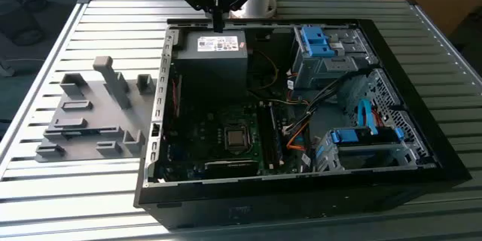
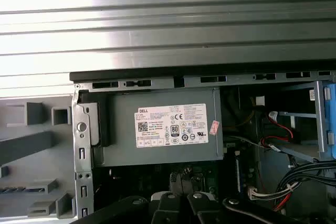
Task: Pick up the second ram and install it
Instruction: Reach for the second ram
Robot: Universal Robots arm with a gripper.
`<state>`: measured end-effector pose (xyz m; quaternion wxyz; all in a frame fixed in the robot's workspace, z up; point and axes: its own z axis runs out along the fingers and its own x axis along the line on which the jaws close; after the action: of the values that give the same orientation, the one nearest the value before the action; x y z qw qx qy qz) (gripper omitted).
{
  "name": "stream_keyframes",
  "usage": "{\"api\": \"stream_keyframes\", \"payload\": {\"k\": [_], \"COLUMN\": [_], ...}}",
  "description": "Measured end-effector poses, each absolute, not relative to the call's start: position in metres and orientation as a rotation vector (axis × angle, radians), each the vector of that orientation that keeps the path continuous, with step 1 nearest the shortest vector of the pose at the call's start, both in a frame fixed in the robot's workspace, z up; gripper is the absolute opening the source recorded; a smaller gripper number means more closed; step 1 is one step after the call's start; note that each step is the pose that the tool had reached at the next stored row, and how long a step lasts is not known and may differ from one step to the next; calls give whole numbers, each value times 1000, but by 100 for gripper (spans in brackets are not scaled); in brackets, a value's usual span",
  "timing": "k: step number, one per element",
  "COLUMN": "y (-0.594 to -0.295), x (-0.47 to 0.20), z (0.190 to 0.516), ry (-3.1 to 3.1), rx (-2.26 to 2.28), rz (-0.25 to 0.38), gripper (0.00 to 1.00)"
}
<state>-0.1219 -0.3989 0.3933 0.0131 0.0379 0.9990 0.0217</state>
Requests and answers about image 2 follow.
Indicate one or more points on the black PC case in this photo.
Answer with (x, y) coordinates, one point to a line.
(84, 155)

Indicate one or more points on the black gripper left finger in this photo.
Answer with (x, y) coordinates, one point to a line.
(162, 208)

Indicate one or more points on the grey metal drive cage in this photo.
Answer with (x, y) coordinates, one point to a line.
(319, 119)

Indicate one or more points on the blue drive carrier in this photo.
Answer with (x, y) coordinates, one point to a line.
(331, 108)

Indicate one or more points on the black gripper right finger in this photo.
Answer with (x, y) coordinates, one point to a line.
(202, 211)

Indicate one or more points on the grey power supply unit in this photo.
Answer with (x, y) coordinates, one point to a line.
(118, 129)

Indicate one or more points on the grey parts rack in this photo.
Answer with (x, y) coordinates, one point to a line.
(26, 142)

